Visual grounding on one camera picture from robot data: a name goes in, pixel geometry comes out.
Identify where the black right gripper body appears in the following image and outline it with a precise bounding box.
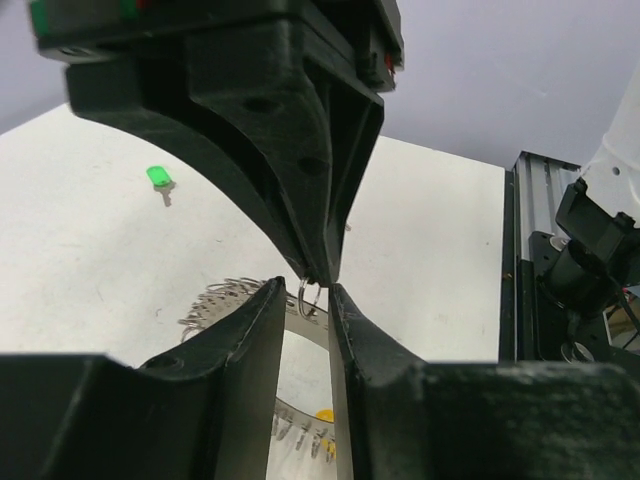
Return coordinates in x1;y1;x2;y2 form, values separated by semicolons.
27;0;405;92

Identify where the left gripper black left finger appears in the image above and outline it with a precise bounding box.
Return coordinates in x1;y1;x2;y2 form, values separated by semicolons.
1;277;286;479

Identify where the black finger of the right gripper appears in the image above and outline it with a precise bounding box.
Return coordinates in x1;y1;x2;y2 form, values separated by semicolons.
66;19;340;285
324;84;386;236

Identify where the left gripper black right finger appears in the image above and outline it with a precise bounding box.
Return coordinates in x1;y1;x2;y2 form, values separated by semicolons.
329;284;639;479

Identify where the steel keyring disc with rings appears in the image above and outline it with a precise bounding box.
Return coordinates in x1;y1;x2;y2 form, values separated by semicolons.
178;277;336;469

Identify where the yellow tag key on disc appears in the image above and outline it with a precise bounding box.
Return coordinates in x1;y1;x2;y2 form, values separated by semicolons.
314;408;336;464

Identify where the green tag key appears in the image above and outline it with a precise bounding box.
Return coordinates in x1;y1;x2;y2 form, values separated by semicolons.
146;165;176;207

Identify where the aluminium frame rail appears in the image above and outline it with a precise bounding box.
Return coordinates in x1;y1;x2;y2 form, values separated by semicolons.
499;149;591;361

